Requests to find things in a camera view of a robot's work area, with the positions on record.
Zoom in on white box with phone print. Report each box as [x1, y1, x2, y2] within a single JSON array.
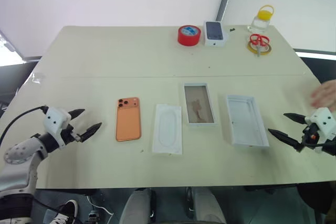
[[204, 20, 227, 48]]

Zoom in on dark rounded shape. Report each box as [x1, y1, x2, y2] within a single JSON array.
[[296, 182, 336, 216]]

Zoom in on red handled scissors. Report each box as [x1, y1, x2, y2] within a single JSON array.
[[249, 34, 270, 57]]

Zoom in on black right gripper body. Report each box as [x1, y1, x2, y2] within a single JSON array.
[[301, 123, 320, 145]]

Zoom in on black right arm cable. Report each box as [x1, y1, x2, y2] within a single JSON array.
[[301, 142, 328, 148]]

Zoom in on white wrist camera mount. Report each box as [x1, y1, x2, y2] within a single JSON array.
[[43, 107, 72, 148], [306, 108, 336, 154]]

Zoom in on white box with brown inside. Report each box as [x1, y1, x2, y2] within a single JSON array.
[[183, 82, 219, 127]]

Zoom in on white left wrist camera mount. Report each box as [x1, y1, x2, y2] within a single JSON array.
[[43, 107, 72, 148]]

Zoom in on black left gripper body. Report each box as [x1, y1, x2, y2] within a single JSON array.
[[60, 123, 82, 145]]

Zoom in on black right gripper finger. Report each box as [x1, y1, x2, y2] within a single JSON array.
[[268, 129, 302, 153], [283, 113, 307, 125]]

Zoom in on person's bare hand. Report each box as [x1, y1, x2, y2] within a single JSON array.
[[310, 79, 336, 112]]

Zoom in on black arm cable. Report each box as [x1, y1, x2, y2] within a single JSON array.
[[301, 142, 328, 148], [0, 105, 49, 145]]

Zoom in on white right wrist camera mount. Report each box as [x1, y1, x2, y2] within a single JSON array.
[[306, 108, 336, 154]]

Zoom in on clear jar with yellow lid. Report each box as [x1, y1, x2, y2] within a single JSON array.
[[246, 5, 275, 34]]

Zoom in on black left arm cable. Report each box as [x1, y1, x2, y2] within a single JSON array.
[[0, 105, 49, 145]]

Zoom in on yellow tape roll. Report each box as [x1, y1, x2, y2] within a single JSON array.
[[246, 40, 272, 54]]

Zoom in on white floor cable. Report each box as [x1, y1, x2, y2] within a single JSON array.
[[86, 195, 114, 224]]

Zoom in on white deep box lid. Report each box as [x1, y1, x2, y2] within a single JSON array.
[[226, 94, 270, 148]]

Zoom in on white moulded insert tray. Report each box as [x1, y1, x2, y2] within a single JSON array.
[[152, 104, 183, 155]]

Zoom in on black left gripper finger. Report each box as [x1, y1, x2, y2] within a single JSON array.
[[68, 108, 86, 120], [80, 122, 102, 143]]

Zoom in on red tape roll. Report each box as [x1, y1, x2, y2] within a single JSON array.
[[177, 24, 202, 47]]

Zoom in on black and white sneaker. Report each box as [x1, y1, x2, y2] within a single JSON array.
[[46, 199, 79, 224]]

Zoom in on orange smartphone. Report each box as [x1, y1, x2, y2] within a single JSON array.
[[115, 97, 142, 142]]

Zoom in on clear plastic scrap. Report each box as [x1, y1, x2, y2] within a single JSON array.
[[31, 72, 46, 84]]

